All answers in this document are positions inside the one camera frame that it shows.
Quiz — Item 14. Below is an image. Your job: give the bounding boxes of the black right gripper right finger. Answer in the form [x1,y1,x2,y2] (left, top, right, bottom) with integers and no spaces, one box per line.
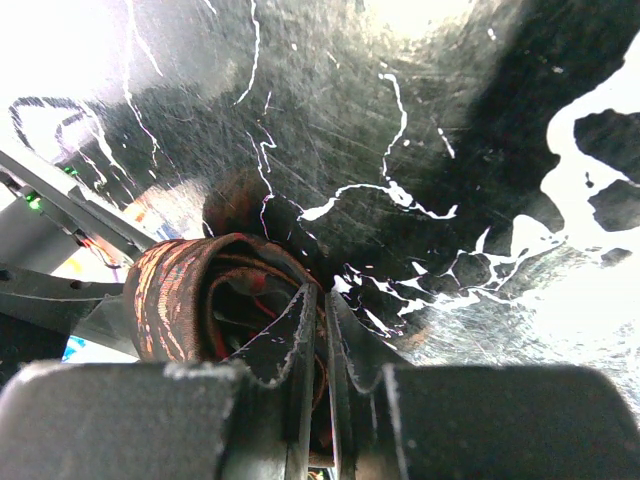
[325,292,639,479]

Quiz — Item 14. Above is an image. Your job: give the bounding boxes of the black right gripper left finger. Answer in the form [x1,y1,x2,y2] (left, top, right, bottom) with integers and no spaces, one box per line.
[1,284,317,479]

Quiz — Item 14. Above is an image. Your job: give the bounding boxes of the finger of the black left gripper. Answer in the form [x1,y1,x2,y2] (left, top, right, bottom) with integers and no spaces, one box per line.
[1,263,123,334]

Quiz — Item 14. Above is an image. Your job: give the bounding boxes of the brown floral long tie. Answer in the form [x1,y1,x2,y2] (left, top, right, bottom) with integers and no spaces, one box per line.
[123,233,331,452]

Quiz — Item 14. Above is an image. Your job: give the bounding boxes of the black marble pattern mat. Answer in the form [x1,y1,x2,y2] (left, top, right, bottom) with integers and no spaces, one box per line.
[1,1,639,382]

